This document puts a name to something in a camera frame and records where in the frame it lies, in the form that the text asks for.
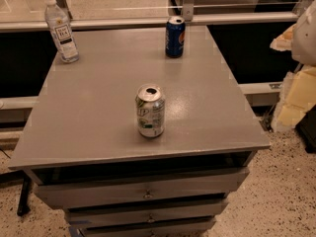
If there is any grey drawer cabinet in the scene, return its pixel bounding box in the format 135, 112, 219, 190
10, 26, 270, 237

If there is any green 7up can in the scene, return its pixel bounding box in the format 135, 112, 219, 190
135, 84, 165, 138

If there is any blue pepsi can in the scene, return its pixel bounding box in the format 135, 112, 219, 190
165, 16, 186, 57

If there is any black floor stand leg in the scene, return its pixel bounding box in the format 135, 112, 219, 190
17, 177, 32, 216

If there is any middle grey drawer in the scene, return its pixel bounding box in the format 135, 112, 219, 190
65, 199, 228, 228

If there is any grey drawer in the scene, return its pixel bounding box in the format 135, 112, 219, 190
82, 217, 214, 237
65, 199, 228, 228
35, 167, 249, 209

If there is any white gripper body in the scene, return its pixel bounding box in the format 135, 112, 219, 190
291, 0, 316, 65

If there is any bottom grey drawer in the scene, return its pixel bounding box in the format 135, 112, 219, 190
82, 217, 214, 237

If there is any clear plastic water bottle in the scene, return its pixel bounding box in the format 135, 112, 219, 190
43, 0, 79, 63

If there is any top grey drawer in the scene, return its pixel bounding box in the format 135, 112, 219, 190
35, 167, 249, 209

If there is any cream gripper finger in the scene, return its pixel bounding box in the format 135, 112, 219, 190
271, 65, 316, 132
270, 25, 295, 51

